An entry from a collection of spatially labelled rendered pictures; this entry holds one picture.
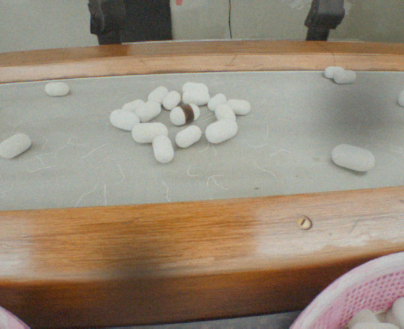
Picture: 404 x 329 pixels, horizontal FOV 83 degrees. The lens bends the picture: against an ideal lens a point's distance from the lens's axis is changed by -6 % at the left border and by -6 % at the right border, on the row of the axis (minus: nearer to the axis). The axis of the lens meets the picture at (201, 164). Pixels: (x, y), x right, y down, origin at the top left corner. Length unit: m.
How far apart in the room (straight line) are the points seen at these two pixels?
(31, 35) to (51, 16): 0.26
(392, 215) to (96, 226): 0.20
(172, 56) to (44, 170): 0.29
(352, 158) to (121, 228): 0.21
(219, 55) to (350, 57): 0.25
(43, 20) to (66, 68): 2.08
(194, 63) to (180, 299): 0.37
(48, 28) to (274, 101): 2.34
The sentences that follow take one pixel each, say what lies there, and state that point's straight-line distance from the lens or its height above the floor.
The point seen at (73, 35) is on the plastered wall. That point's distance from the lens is 2.51.
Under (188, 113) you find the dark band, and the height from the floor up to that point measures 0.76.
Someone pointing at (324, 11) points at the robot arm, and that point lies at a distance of 0.80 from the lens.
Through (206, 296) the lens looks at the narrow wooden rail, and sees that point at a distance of 0.18.
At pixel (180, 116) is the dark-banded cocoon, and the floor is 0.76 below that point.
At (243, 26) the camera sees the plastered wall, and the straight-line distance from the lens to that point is 2.44.
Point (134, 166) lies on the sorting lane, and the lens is 0.24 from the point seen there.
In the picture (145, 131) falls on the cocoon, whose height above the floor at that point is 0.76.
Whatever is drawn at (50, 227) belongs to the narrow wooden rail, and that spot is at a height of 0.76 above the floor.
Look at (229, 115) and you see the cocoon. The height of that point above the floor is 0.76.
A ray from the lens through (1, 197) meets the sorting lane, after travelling 0.27.
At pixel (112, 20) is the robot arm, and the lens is 0.71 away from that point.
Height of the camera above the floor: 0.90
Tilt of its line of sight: 41 degrees down
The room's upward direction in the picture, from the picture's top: straight up
